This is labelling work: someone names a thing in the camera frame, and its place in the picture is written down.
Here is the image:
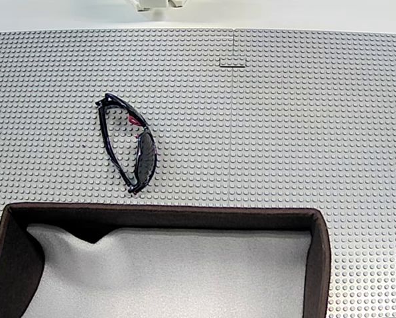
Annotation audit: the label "grey foam bin liner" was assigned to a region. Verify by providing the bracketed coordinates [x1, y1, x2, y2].
[21, 223, 313, 318]

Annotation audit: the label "small grey studded plate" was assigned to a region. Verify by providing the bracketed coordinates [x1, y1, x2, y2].
[219, 56, 247, 68]

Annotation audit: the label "dark brown fabric bin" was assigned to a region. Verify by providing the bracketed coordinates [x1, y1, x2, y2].
[0, 202, 332, 318]

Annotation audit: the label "black sunglasses with red accents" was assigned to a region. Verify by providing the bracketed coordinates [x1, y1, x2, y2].
[95, 93, 158, 195]

